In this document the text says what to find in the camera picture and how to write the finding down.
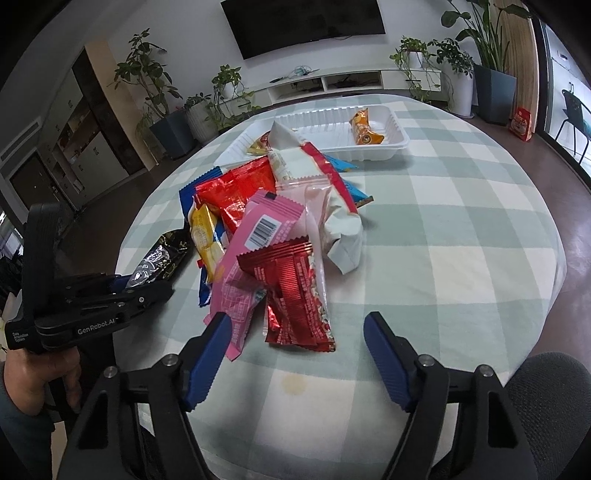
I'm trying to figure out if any person's left forearm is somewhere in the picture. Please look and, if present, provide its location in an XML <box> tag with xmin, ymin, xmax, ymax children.
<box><xmin>0</xmin><ymin>383</ymin><xmax>56</xmax><ymax>480</ymax></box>

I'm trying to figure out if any dark wooden door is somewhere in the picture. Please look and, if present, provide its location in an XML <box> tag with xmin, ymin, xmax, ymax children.
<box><xmin>9</xmin><ymin>154</ymin><xmax>70</xmax><ymax>208</ymax></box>

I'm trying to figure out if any plant in ribbed white pot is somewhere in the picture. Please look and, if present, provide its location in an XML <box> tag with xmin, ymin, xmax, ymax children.
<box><xmin>184</xmin><ymin>95</ymin><xmax>218</xmax><ymax>141</ymax></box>

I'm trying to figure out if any yellow snack packet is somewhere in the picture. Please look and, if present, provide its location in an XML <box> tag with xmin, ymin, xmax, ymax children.
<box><xmin>189</xmin><ymin>203</ymin><xmax>227</xmax><ymax>283</ymax></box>

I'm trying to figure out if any person's left hand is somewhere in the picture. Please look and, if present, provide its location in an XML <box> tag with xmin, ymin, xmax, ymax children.
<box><xmin>4</xmin><ymin>347</ymin><xmax>84</xmax><ymax>415</ymax></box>

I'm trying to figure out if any teal chair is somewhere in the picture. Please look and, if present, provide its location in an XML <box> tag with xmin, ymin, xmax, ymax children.
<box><xmin>554</xmin><ymin>89</ymin><xmax>591</xmax><ymax>160</ymax></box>

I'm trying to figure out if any wooden display cabinet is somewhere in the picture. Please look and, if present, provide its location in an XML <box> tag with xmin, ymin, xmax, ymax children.
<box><xmin>39</xmin><ymin>46</ymin><xmax>153</xmax><ymax>208</ymax></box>

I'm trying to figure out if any green checked tablecloth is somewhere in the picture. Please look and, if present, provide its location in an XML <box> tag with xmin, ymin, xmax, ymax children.
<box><xmin>113</xmin><ymin>93</ymin><xmax>568</xmax><ymax>480</ymax></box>

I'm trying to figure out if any light blue snack packet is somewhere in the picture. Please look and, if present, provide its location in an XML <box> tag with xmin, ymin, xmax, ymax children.
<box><xmin>323</xmin><ymin>154</ymin><xmax>374</xmax><ymax>208</ymax></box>

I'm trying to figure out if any black office chair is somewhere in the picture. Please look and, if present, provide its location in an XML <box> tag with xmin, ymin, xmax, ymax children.
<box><xmin>505</xmin><ymin>353</ymin><xmax>591</xmax><ymax>480</ymax></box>

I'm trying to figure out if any white television cabinet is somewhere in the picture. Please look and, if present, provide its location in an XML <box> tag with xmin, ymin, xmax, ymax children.
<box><xmin>217</xmin><ymin>69</ymin><xmax>446</xmax><ymax>116</ymax></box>

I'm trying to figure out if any trailing plant in white pot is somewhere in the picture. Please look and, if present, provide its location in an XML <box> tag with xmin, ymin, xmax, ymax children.
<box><xmin>205</xmin><ymin>65</ymin><xmax>262</xmax><ymax>132</ymax></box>

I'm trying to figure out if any white plastic tray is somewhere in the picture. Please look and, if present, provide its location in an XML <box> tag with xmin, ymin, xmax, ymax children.
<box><xmin>217</xmin><ymin>104</ymin><xmax>411</xmax><ymax>167</ymax></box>

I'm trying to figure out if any plant in tall white pot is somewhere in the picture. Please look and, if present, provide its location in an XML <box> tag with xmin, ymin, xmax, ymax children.
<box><xmin>431</xmin><ymin>39</ymin><xmax>476</xmax><ymax>117</ymax></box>

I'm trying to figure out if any white and red snack bag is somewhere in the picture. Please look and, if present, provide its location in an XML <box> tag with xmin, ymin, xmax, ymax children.
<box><xmin>268</xmin><ymin>119</ymin><xmax>363</xmax><ymax>275</ymax></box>

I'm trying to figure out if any large plant in dark pot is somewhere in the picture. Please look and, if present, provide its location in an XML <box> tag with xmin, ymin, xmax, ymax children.
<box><xmin>441</xmin><ymin>0</ymin><xmax>534</xmax><ymax>125</ymax></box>

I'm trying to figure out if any dark red foil snack packet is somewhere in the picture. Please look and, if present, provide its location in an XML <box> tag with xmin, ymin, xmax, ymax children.
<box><xmin>236</xmin><ymin>235</ymin><xmax>337</xmax><ymax>352</ymax></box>

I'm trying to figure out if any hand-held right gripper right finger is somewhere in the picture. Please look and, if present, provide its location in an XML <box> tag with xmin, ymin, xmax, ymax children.
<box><xmin>363</xmin><ymin>311</ymin><xmax>539</xmax><ymax>480</ymax></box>

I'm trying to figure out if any black snack packet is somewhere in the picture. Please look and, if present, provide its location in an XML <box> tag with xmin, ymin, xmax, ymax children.
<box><xmin>124</xmin><ymin>228</ymin><xmax>192</xmax><ymax>289</ymax></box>

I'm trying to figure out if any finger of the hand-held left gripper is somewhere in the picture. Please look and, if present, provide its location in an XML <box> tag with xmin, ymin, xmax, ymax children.
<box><xmin>62</xmin><ymin>273</ymin><xmax>130</xmax><ymax>297</ymax></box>
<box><xmin>69</xmin><ymin>281</ymin><xmax>175</xmax><ymax>324</ymax></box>

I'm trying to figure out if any black television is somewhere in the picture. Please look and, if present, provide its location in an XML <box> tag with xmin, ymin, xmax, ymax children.
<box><xmin>220</xmin><ymin>0</ymin><xmax>386</xmax><ymax>60</ymax></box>

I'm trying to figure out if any bright red snack packet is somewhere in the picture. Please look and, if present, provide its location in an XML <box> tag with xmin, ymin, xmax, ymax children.
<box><xmin>194</xmin><ymin>156</ymin><xmax>278</xmax><ymax>236</ymax></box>

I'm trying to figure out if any orange snack packet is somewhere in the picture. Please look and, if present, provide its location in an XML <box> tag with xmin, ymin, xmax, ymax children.
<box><xmin>348</xmin><ymin>108</ymin><xmax>385</xmax><ymax>146</ymax></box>

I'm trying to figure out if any tall plant in blue pot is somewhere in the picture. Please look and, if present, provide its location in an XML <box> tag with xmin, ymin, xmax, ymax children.
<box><xmin>113</xmin><ymin>28</ymin><xmax>195</xmax><ymax>160</ymax></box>

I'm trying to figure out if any pink snack packet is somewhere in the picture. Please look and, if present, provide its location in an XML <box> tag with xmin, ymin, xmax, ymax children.
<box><xmin>203</xmin><ymin>189</ymin><xmax>305</xmax><ymax>361</ymax></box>

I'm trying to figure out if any small yellow red snack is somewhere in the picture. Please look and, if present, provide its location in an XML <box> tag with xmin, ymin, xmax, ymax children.
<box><xmin>245</xmin><ymin>131</ymin><xmax>273</xmax><ymax>157</ymax></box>

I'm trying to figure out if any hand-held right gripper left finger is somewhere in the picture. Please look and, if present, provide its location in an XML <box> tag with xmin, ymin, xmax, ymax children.
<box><xmin>58</xmin><ymin>311</ymin><xmax>234</xmax><ymax>480</ymax></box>

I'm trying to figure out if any hanging plant in white pot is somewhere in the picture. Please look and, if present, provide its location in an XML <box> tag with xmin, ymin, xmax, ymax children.
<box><xmin>390</xmin><ymin>36</ymin><xmax>444</xmax><ymax>102</ymax></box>

